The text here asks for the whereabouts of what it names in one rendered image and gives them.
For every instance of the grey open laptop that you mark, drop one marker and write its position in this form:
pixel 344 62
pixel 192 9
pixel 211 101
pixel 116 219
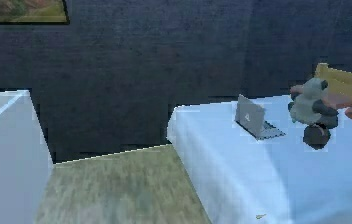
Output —
pixel 250 117

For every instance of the bed with pale blue sheet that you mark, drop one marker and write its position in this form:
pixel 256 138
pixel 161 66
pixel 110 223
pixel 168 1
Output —
pixel 267 173

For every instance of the grey and black plush toy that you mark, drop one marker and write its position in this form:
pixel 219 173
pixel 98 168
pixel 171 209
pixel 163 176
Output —
pixel 309 106

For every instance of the grey cabinet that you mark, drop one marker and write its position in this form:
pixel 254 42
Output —
pixel 10 156

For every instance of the framed landscape wall picture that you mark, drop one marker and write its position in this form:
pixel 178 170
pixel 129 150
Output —
pixel 24 10

